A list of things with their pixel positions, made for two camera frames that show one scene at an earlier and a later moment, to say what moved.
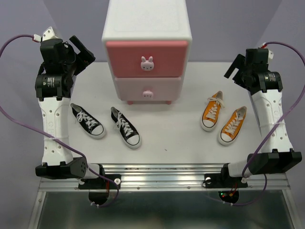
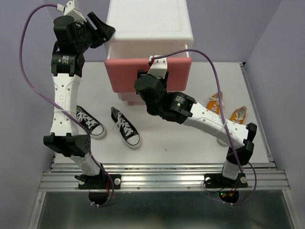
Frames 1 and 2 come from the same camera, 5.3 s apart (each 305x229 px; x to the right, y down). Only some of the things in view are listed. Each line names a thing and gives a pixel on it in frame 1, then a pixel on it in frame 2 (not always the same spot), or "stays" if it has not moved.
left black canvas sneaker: x=90 y=125 stays
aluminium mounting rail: x=162 y=177 stays
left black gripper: x=85 y=57 to x=104 y=33
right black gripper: x=238 y=63 to x=140 y=73
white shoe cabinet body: x=147 y=20 stays
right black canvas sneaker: x=126 y=129 stays
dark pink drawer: x=147 y=59 to x=121 y=74
